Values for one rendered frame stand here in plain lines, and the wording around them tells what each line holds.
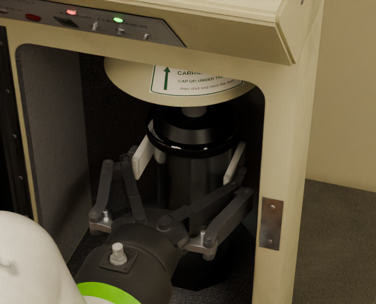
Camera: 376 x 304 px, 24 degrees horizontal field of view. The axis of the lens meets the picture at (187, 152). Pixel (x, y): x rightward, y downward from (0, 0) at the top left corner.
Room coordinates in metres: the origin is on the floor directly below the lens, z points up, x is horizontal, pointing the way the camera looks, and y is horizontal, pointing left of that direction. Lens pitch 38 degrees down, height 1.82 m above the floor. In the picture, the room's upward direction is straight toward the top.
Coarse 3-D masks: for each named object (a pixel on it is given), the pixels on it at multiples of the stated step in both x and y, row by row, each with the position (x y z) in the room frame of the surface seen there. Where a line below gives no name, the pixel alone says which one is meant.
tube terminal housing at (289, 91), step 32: (320, 0) 0.75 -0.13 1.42; (32, 32) 0.75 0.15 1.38; (64, 32) 0.74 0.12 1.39; (160, 64) 0.71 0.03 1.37; (192, 64) 0.70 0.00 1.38; (224, 64) 0.69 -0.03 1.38; (256, 64) 0.68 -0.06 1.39; (288, 96) 0.67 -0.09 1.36; (288, 128) 0.67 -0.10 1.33; (288, 160) 0.67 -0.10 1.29; (32, 192) 0.76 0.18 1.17; (288, 192) 0.67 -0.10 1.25; (288, 224) 0.69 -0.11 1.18; (256, 256) 0.68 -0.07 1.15; (288, 256) 0.71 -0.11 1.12; (256, 288) 0.68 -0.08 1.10; (288, 288) 0.74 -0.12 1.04
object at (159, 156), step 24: (240, 120) 0.80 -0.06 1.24; (168, 144) 0.76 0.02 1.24; (216, 144) 0.76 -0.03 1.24; (168, 168) 0.76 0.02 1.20; (192, 168) 0.75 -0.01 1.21; (216, 168) 0.76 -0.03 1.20; (168, 192) 0.77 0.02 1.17; (192, 192) 0.76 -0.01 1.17; (192, 264) 0.75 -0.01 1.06; (216, 264) 0.76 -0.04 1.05
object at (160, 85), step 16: (112, 64) 0.78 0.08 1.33; (128, 64) 0.76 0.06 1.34; (144, 64) 0.75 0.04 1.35; (112, 80) 0.76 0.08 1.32; (128, 80) 0.75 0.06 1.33; (144, 80) 0.74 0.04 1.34; (160, 80) 0.73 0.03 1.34; (176, 80) 0.73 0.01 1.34; (192, 80) 0.73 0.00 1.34; (208, 80) 0.73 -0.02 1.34; (224, 80) 0.74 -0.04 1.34; (240, 80) 0.75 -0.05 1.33; (144, 96) 0.73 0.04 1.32; (160, 96) 0.73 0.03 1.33; (176, 96) 0.72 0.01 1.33; (192, 96) 0.72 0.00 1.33; (208, 96) 0.73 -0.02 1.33; (224, 96) 0.73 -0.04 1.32
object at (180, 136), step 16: (160, 112) 0.80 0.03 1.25; (176, 112) 0.80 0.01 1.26; (192, 112) 0.79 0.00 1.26; (208, 112) 0.80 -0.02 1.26; (224, 112) 0.80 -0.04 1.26; (160, 128) 0.78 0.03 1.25; (176, 128) 0.77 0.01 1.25; (192, 128) 0.77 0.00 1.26; (208, 128) 0.77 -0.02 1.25; (224, 128) 0.78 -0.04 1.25; (192, 144) 0.76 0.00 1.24
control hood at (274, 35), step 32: (64, 0) 0.63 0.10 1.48; (96, 0) 0.61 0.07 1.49; (128, 0) 0.60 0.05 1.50; (160, 0) 0.59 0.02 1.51; (192, 0) 0.58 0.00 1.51; (224, 0) 0.58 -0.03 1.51; (256, 0) 0.58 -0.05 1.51; (288, 0) 0.59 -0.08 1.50; (192, 32) 0.63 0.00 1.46; (224, 32) 0.60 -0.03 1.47; (256, 32) 0.59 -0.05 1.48; (288, 32) 0.60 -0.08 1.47; (288, 64) 0.64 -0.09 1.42
